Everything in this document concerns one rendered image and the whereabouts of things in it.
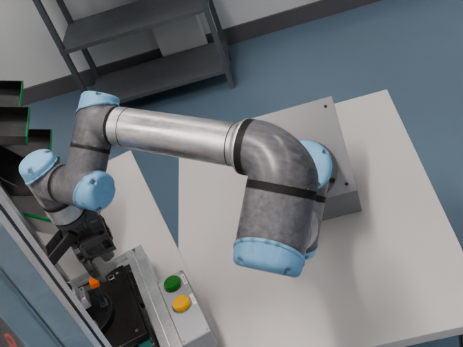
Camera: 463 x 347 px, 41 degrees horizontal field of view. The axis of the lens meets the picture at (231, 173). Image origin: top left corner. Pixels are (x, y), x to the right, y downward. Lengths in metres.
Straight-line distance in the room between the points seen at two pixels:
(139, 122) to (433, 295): 0.76
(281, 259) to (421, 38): 3.07
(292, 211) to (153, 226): 0.92
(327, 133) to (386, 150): 0.27
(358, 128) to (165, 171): 1.74
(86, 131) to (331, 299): 0.69
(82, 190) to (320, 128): 0.70
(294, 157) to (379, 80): 2.68
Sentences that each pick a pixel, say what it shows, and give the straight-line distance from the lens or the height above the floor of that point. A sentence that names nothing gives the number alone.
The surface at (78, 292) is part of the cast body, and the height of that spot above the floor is 1.06.
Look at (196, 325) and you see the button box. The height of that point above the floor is 0.96.
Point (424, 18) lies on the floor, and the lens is 4.14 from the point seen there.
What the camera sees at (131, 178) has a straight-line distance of 2.06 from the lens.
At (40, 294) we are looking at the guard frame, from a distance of 0.32.
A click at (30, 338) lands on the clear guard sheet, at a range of 0.30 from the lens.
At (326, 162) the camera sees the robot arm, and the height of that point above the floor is 1.15.
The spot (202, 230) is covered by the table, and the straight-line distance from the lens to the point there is 1.77.
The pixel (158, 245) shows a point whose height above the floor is 0.86.
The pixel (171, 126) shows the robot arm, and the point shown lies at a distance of 1.09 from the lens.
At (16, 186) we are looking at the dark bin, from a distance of 1.55.
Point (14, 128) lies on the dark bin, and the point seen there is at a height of 1.36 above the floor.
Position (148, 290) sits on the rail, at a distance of 1.55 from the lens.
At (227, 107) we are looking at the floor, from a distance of 3.77.
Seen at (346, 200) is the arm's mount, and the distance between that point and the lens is 1.64.
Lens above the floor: 2.05
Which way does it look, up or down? 39 degrees down
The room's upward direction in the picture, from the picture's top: 21 degrees counter-clockwise
